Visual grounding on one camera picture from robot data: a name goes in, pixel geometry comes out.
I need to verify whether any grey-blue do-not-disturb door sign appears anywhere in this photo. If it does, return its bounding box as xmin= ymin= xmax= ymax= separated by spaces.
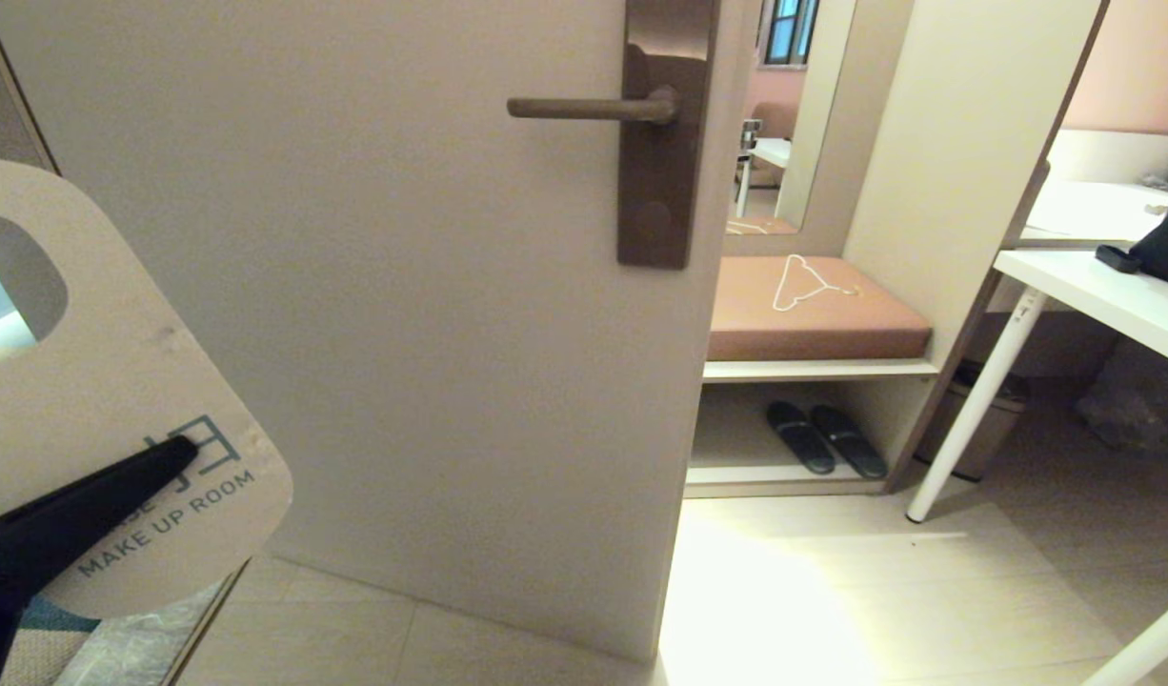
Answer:
xmin=0 ymin=155 xmax=294 ymax=620

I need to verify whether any beige wooden door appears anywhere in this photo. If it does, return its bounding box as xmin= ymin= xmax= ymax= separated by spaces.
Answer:
xmin=0 ymin=0 xmax=771 ymax=663

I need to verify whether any grey marble threshold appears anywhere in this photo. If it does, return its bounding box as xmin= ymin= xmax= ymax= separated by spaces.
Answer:
xmin=55 ymin=562 xmax=252 ymax=686

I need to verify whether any beige trash bin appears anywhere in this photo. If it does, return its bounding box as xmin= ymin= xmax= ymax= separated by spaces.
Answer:
xmin=915 ymin=358 xmax=1031 ymax=482

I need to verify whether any cream wardrobe shelf unit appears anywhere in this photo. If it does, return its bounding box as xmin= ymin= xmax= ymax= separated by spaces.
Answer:
xmin=684 ymin=0 xmax=1111 ymax=498

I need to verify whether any white table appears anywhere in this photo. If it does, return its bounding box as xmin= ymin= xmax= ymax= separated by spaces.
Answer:
xmin=906 ymin=248 xmax=1168 ymax=686

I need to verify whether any clear plastic bag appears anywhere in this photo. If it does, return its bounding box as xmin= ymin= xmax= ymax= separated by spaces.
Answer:
xmin=1077 ymin=348 xmax=1168 ymax=463

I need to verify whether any white washbasin countertop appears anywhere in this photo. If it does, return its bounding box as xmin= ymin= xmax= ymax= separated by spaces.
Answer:
xmin=1017 ymin=127 xmax=1168 ymax=251

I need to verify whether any bronze door handle lever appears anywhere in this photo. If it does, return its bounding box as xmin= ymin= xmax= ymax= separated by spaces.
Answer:
xmin=507 ymin=86 xmax=681 ymax=126

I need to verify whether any white wire clothes hanger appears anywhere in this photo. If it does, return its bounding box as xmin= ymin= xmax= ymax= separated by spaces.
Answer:
xmin=772 ymin=252 xmax=862 ymax=313

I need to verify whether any tall wall mirror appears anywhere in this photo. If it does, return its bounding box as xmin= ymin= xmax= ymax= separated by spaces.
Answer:
xmin=722 ymin=0 xmax=858 ymax=258

